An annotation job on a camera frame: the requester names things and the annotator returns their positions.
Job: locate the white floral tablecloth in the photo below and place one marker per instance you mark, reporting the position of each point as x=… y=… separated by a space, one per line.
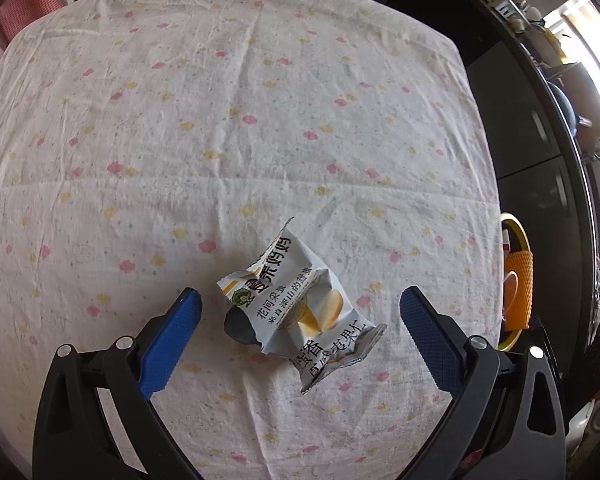
x=230 y=135

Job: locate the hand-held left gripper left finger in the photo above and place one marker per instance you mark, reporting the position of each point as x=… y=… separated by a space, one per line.
x=172 y=345

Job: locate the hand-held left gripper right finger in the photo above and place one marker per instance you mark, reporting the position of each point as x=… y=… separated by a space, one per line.
x=430 y=342

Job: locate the orange foam net sleeve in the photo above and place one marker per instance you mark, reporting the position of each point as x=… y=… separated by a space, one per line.
x=519 y=285

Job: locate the yellow-rimmed blue waste bin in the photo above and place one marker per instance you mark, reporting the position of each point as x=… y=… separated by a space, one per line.
x=515 y=225

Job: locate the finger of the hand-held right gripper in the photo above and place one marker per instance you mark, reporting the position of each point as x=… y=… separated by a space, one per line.
x=537 y=329

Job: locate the red checkered cloth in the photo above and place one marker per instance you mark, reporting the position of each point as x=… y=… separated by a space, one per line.
x=27 y=2

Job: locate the white snack packet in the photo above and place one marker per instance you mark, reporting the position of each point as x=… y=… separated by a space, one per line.
x=300 y=310

